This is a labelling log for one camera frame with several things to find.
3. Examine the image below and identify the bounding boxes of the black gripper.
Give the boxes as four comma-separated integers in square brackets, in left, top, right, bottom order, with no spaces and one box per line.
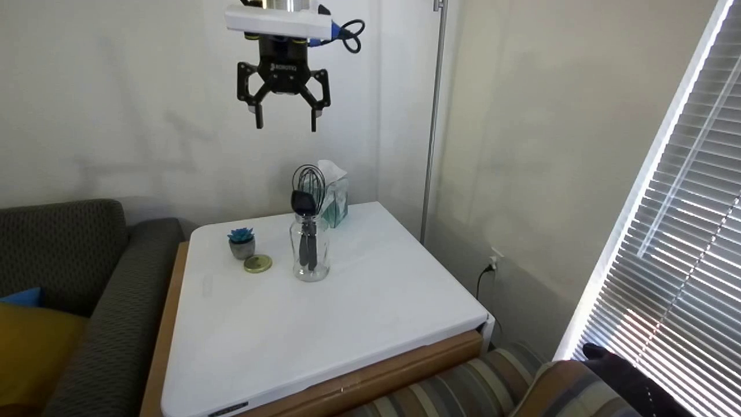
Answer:
[234,34,335,135]

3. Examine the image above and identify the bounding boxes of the grey flowerpot with blue succulent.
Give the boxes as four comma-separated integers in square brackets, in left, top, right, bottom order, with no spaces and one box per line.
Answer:
[225,224,260,264]

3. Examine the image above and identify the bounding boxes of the glass with kitchen utensils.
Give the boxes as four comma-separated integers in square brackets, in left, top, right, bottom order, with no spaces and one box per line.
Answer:
[290,162,329,274]

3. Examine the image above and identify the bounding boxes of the black spatula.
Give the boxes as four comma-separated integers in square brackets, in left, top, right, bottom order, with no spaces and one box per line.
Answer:
[290,187,320,272]

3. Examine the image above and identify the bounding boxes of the teal white tissue box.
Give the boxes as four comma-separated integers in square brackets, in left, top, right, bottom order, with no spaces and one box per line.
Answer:
[313,158,351,232]

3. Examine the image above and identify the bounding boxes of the gold jar lid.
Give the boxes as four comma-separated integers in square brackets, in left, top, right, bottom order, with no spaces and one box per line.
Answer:
[240,251,276,275]

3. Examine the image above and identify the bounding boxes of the grey dotted sofa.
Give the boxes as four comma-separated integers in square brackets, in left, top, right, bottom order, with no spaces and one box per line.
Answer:
[0,198,189,417]

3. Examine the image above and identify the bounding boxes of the white table top board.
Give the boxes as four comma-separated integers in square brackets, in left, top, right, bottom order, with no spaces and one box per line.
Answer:
[136,238,497,417]

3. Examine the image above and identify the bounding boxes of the blue cushion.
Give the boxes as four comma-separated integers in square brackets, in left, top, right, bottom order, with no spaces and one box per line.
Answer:
[0,285,47,308]

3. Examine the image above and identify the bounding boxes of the striped sofa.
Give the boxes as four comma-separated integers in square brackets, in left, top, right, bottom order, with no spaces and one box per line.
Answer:
[335,344,697,417]

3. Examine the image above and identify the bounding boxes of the yellow cushion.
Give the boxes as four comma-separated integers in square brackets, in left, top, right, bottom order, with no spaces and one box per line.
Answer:
[0,301,89,413]

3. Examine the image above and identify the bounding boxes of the white window blinds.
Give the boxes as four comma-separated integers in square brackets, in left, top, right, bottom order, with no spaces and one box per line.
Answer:
[554,0,741,417]

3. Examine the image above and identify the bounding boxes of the black and blue camera cable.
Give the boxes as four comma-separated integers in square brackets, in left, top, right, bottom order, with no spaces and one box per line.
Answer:
[314,3,368,59]

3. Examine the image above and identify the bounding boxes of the thin grey wall conduit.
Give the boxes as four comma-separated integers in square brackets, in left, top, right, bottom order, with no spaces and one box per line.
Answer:
[417,0,452,244]

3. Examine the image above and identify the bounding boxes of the wall plug with black cord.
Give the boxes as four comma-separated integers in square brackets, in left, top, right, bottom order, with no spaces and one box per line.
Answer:
[471,249,504,307]

